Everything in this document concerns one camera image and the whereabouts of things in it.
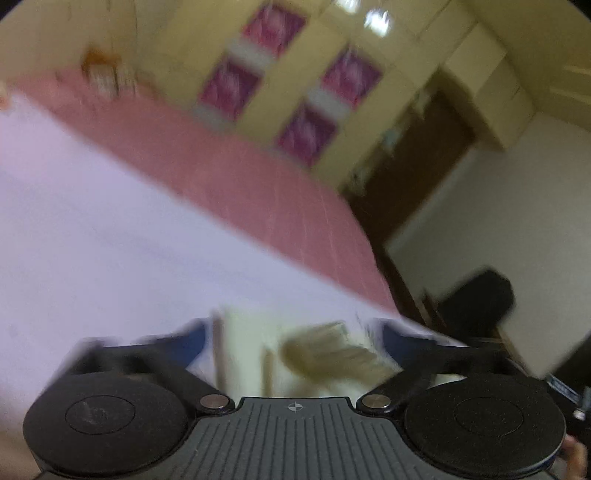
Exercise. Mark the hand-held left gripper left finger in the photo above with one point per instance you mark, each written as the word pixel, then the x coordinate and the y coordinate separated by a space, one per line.
pixel 194 342

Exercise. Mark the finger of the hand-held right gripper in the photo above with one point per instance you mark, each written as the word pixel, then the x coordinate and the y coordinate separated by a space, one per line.
pixel 565 390

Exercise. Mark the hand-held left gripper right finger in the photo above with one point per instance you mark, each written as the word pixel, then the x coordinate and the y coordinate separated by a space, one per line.
pixel 397 342

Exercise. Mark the pale green knit sweater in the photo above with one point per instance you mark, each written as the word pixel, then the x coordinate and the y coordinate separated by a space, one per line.
pixel 244 350

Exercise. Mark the person's right hand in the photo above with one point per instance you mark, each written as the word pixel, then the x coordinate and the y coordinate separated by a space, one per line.
pixel 575 457

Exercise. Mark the black chair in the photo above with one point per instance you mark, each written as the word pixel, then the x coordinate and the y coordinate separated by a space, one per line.
pixel 480 304

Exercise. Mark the lilac floral bed sheet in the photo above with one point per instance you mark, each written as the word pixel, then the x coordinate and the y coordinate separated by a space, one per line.
pixel 92 254

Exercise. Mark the dark brown wooden door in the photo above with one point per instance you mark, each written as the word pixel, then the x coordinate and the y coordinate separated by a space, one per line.
pixel 415 175

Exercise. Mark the pink checked bed sheet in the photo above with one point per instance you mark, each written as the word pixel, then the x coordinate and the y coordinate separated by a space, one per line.
pixel 231 175

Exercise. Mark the cream corner shelf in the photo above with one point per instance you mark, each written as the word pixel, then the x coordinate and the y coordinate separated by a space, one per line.
pixel 390 138

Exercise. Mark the patterned pillow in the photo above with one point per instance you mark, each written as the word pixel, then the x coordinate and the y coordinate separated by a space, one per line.
pixel 111 81

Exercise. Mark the cream overhead cabinet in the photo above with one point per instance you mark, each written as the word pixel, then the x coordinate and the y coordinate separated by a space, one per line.
pixel 494 78

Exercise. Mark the cream wardrobe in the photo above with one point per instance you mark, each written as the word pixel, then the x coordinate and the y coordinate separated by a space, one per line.
pixel 295 74

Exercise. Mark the orange cloth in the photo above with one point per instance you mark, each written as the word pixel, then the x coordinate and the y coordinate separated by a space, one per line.
pixel 99 57

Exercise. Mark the wooden bed frame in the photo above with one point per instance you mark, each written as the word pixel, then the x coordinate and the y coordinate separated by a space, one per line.
pixel 406 286

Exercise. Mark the magenta wall poster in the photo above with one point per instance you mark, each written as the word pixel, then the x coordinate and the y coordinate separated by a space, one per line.
pixel 274 28
pixel 228 90
pixel 353 76
pixel 307 134

